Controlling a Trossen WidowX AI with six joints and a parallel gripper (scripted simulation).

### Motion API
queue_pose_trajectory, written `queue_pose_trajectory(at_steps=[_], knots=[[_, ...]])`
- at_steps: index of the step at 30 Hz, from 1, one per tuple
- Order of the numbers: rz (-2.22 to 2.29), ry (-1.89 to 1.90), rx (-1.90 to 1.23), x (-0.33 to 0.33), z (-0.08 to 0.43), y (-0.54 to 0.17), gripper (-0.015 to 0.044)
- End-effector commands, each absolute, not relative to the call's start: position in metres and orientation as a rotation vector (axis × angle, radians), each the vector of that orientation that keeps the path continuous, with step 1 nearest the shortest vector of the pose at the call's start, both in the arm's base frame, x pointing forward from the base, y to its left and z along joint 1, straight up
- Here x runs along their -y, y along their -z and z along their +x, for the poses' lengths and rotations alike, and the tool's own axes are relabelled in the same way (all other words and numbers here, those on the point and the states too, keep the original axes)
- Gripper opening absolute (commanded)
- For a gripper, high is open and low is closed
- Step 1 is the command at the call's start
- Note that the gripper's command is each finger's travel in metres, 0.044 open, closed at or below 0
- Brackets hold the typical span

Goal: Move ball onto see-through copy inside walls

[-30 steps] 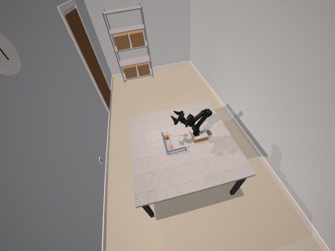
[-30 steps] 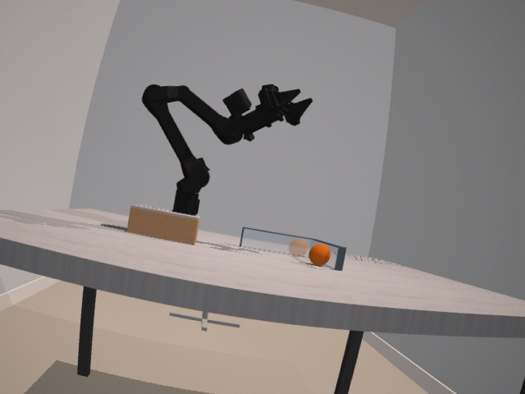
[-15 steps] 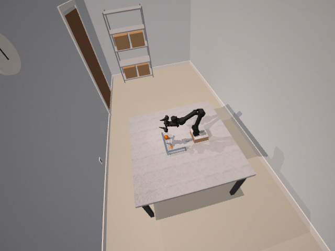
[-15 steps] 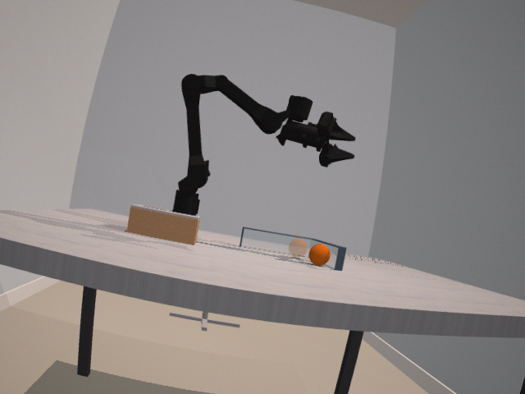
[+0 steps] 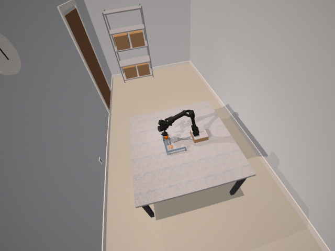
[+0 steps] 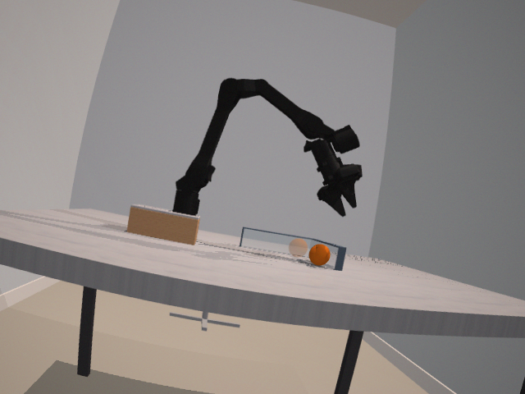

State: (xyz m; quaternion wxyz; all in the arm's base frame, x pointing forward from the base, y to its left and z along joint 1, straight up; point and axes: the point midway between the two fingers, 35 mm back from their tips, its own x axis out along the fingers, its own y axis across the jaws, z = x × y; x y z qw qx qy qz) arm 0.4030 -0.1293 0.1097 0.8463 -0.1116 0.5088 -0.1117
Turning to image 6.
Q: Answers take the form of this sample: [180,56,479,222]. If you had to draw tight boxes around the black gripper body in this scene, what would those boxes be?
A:
[317,155,359,200]

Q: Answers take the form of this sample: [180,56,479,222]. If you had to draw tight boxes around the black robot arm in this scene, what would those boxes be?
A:
[172,78,360,217]

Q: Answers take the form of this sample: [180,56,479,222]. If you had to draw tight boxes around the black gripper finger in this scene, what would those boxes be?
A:
[336,176,358,208]
[322,192,346,217]

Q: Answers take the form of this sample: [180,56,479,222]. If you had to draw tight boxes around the low clear walls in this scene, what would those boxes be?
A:
[241,229,339,269]

